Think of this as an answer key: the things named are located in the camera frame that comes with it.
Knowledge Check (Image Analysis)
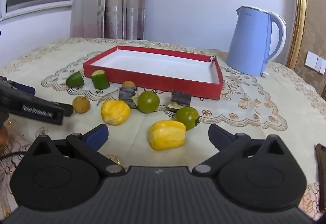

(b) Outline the brown longan fruit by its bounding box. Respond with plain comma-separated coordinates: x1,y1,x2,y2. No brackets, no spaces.
72,96,91,113
122,80,136,88

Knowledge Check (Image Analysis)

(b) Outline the cucumber end piece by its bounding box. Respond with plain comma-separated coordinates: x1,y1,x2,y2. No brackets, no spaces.
66,71,85,88

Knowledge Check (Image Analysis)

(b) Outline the cucumber cylinder piece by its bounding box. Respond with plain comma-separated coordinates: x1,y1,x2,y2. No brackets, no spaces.
91,70,110,90

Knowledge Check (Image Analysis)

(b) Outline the yellow pepper piece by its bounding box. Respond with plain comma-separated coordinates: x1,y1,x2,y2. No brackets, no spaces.
101,100,131,126
148,120,186,151

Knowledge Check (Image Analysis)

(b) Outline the green tomato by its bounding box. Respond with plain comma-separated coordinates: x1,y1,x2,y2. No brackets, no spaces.
138,91,160,113
175,107,199,131

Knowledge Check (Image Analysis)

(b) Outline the dark eggplant chunk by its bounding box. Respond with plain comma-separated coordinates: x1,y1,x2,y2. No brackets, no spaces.
119,87,139,109
167,90,192,112

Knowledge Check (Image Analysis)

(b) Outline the cream embroidered tablecloth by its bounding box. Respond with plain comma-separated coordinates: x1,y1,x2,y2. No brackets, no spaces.
1,38,325,220

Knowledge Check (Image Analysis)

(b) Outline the red shallow box tray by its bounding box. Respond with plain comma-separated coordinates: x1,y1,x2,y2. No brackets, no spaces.
83,45,223,100

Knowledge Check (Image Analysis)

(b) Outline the blue electric kettle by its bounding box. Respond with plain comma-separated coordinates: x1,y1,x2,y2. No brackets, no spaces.
226,5,287,77

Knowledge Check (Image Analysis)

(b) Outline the gold ornate frame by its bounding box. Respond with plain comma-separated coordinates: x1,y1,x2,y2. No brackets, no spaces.
286,0,308,70

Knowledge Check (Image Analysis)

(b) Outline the white wall switch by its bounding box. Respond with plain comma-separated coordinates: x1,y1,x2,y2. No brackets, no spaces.
304,51,326,75

